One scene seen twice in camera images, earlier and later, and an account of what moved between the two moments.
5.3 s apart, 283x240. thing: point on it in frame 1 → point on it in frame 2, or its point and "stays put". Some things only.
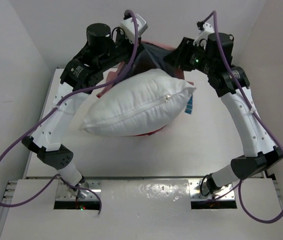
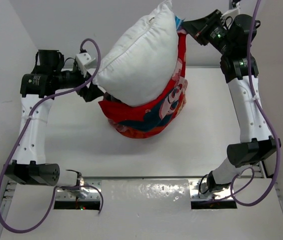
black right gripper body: [194, 57] → [218, 37]
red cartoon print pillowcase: [149, 55] → [152, 119]
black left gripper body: [120, 49] → [68, 80]
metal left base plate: [87, 190] stays put
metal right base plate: [225, 193] stays put
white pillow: [144, 102] → [141, 64]
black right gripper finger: [175, 58] → [200, 29]
